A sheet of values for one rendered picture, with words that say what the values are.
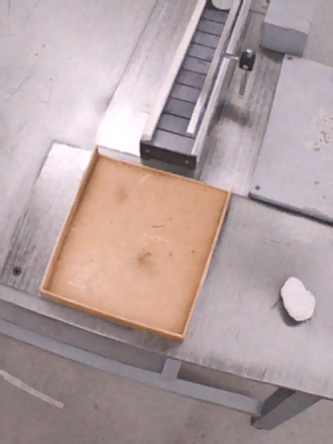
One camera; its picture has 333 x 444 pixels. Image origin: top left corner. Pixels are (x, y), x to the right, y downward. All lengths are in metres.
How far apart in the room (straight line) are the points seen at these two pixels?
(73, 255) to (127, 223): 0.11
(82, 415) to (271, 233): 0.96
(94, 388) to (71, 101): 0.94
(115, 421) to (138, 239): 0.87
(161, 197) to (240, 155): 0.18
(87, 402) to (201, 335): 0.87
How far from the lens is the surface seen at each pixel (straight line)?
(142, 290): 1.22
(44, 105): 1.41
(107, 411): 2.01
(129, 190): 1.29
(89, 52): 1.48
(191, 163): 1.29
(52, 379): 2.04
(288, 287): 1.22
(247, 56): 1.29
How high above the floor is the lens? 1.99
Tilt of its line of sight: 66 degrees down
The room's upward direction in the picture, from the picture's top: 3 degrees clockwise
